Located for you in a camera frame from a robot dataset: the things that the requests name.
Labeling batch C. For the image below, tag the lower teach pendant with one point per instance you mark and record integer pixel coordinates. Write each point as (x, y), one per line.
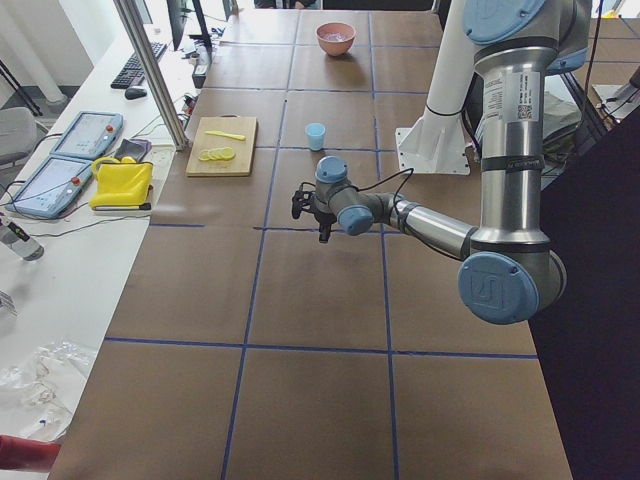
(52, 188)

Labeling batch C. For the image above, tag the water bottle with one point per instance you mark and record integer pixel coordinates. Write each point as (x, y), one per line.
(16, 239)

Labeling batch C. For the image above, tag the clear plastic wrap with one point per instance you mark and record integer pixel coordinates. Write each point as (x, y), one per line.
(40, 395)

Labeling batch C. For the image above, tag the pile of ice cubes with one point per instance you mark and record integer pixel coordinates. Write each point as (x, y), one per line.
(334, 36)

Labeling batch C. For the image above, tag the yellow plastic knife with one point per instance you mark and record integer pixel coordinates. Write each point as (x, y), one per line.
(223, 134)

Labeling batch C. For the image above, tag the pink bowl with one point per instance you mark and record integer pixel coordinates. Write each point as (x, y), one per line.
(336, 49)

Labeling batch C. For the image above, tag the black computer mouse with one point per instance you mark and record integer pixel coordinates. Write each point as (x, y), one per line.
(135, 92)

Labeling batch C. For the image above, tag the light blue plastic cup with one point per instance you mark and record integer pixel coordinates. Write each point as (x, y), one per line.
(315, 134)

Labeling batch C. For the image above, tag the upper teach pendant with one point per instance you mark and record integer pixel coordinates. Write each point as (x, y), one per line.
(89, 135)

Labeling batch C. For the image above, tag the lemon slice four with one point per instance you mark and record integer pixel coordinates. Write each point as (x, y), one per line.
(231, 153)

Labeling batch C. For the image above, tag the lemon slice two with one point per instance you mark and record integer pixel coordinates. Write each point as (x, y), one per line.
(210, 154)

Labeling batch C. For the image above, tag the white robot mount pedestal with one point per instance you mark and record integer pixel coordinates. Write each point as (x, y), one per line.
(435, 144)

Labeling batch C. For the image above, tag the teach pendant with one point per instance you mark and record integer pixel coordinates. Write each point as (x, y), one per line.
(52, 188)
(89, 135)

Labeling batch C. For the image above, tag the aluminium frame post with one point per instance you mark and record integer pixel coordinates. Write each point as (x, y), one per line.
(132, 23)

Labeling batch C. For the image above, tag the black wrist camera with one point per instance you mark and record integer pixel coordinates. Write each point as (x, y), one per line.
(302, 199)

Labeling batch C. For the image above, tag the wooden cutting board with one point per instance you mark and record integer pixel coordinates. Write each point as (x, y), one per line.
(240, 165)

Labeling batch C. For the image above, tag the yellow cloth bag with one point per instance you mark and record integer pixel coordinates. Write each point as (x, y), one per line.
(122, 184)

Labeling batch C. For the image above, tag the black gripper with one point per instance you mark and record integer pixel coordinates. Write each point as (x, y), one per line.
(322, 219)

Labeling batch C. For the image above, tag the black keyboard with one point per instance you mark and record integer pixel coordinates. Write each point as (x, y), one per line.
(132, 73)

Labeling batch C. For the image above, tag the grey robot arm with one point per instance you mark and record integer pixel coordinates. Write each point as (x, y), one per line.
(508, 271)

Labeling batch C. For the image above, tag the black monitor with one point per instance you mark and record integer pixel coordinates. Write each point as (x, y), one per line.
(178, 12)

